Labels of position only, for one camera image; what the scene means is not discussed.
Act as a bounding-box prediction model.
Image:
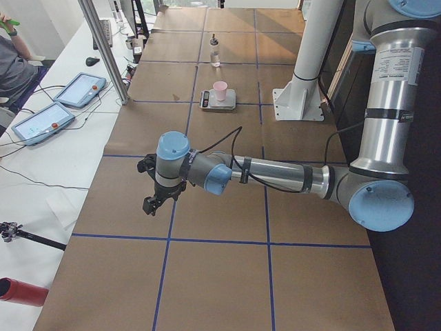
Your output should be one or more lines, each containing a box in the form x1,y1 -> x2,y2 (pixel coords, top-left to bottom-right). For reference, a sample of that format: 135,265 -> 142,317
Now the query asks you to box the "red cylinder bottle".
1,277 -> 49,307

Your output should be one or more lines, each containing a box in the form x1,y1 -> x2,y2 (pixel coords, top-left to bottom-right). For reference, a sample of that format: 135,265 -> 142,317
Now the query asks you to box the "seated person grey shirt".
1,12 -> 47,112

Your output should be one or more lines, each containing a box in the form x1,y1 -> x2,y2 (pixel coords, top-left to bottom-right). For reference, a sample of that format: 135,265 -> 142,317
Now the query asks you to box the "near blue teach pendant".
12,101 -> 75,146

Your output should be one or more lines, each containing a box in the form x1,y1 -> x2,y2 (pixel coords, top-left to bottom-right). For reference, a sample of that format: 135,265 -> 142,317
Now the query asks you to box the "black keyboard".
92,19 -> 113,50

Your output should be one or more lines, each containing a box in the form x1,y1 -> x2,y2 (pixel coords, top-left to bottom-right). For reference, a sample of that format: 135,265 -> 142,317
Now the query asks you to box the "far blue teach pendant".
54,72 -> 107,109

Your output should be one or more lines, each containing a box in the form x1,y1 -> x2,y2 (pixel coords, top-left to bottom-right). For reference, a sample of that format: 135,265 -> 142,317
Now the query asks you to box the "aluminium frame post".
78,0 -> 129,105

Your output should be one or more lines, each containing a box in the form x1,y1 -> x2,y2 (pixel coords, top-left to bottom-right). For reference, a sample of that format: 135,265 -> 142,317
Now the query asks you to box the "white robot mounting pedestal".
273,0 -> 343,121

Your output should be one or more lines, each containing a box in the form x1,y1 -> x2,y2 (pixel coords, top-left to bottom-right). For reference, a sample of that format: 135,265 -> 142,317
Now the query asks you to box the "silver digital kitchen scale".
199,89 -> 236,110

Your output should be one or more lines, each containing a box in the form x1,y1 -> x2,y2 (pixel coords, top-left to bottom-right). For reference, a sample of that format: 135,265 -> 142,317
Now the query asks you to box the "blue teach pendant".
54,72 -> 107,109
12,101 -> 75,146

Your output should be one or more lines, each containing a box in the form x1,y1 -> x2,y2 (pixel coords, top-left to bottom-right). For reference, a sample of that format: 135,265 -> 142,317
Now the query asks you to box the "black computer mouse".
85,57 -> 100,67

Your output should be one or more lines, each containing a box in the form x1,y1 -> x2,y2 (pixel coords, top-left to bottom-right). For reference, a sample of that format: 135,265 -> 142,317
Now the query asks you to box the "pink plastic cup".
212,81 -> 228,101

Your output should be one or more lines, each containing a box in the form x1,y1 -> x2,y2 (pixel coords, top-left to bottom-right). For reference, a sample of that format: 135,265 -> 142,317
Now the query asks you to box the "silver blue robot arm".
137,1 -> 440,232

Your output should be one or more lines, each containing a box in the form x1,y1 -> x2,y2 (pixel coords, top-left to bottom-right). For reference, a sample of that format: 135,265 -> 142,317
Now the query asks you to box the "clear glass sauce bottle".
209,33 -> 221,68

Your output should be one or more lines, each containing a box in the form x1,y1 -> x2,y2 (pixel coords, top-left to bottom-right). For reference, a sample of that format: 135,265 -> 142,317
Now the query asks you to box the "black tripod leg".
1,222 -> 67,251

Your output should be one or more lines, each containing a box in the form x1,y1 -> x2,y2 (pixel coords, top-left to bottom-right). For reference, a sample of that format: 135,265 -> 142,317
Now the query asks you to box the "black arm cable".
199,126 -> 366,194

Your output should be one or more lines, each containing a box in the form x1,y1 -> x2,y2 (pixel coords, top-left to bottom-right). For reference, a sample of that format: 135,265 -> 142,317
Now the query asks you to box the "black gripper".
143,181 -> 187,216

